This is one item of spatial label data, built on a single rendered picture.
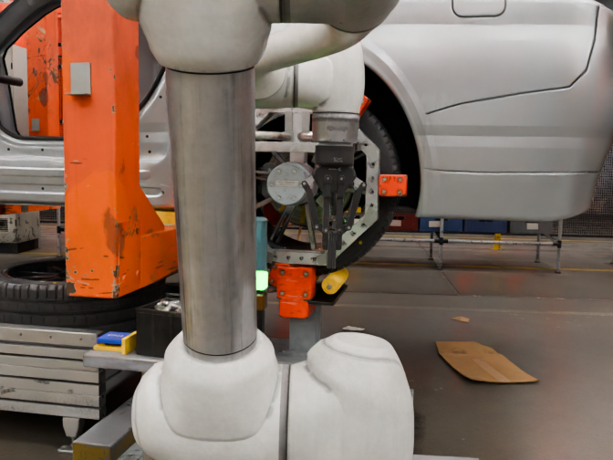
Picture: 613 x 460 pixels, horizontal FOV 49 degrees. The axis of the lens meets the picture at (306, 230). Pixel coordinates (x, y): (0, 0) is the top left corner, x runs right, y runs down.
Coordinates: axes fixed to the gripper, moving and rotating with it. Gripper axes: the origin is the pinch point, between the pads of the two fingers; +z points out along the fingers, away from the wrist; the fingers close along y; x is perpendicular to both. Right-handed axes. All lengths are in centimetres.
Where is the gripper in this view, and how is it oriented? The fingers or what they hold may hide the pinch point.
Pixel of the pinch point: (331, 250)
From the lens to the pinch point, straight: 130.5
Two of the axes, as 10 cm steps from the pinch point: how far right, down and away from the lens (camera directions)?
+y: 10.0, 0.2, 0.5
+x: -0.5, -1.1, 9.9
